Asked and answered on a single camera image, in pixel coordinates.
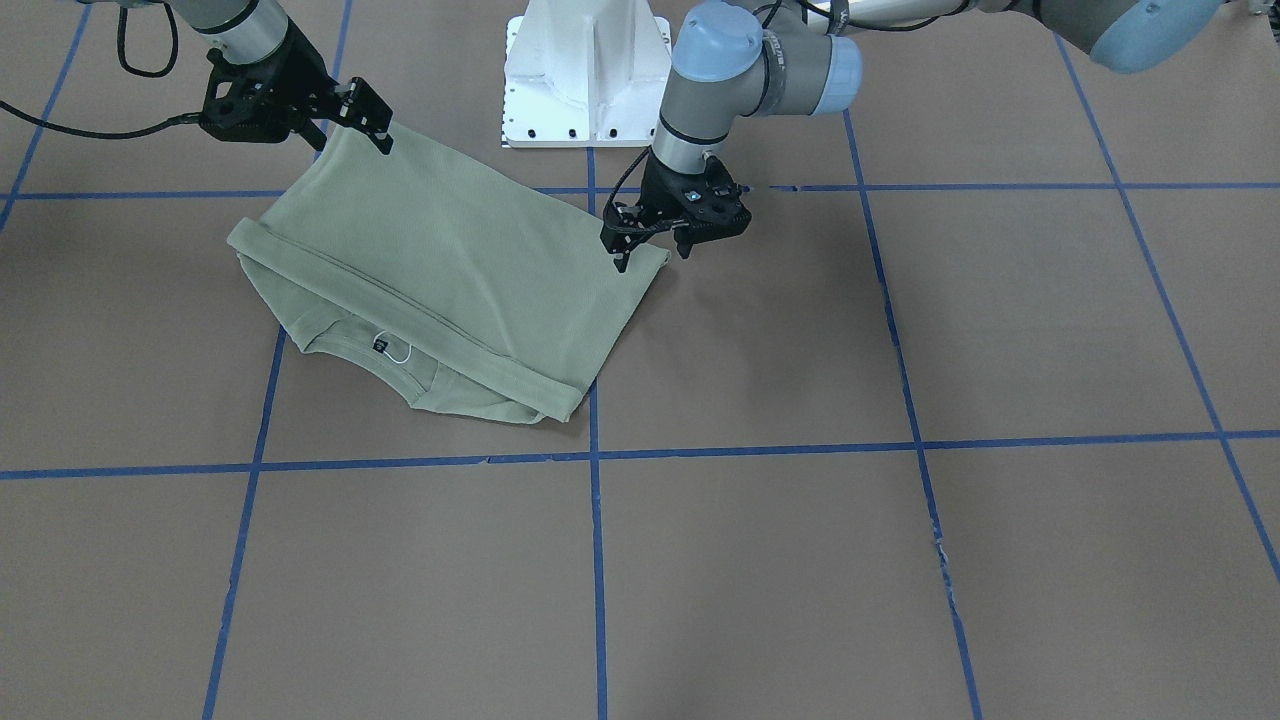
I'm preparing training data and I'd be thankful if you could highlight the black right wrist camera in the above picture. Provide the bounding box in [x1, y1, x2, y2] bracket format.
[198, 51, 325, 150]

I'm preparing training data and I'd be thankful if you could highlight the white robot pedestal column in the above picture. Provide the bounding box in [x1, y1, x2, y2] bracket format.
[500, 1, 673, 149]

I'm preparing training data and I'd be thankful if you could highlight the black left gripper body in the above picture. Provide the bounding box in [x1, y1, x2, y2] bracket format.
[635, 149, 714, 236]

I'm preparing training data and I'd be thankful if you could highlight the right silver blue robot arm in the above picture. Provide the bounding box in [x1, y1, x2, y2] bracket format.
[86, 1, 394, 155]

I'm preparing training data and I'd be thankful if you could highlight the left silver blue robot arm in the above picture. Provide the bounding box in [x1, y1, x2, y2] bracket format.
[600, 1, 1219, 272]

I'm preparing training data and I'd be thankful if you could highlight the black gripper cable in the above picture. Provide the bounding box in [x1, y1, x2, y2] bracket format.
[0, 0, 211, 141]
[605, 149, 653, 225]

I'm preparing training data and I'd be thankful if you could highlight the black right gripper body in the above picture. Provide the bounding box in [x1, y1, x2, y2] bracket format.
[225, 26, 338, 126]

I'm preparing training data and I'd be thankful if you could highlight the olive green long-sleeve shirt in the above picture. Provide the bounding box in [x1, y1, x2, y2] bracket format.
[228, 126, 669, 424]

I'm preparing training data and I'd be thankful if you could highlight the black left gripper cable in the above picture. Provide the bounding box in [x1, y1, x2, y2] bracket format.
[605, 149, 653, 225]

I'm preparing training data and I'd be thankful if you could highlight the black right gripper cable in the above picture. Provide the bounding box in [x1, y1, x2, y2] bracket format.
[0, 0, 211, 141]

